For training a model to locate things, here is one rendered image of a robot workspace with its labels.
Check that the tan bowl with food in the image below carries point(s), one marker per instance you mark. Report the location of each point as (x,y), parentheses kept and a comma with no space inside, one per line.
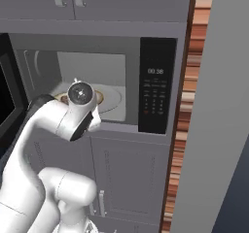
(99,97)

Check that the grey wall cupboard door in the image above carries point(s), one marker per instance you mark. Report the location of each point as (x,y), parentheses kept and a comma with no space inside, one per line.
(136,4)
(29,4)

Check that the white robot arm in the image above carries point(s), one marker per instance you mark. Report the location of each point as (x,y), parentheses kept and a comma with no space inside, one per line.
(22,178)

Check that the tall grey cabinet side panel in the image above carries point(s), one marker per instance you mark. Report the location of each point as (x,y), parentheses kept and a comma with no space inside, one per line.
(214,114)

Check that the grey base cupboard door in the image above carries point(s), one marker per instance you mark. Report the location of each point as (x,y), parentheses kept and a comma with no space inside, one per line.
(129,175)
(55,152)

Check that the white microwave turntable plate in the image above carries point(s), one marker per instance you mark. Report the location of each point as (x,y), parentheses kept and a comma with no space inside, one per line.
(112,97)

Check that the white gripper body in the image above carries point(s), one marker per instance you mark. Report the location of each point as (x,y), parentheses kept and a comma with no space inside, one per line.
(95,122)

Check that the grey built-in microwave oven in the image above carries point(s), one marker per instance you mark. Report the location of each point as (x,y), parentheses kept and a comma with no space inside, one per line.
(155,81)

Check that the black microwave door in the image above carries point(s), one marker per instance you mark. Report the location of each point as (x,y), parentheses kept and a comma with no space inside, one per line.
(9,91)

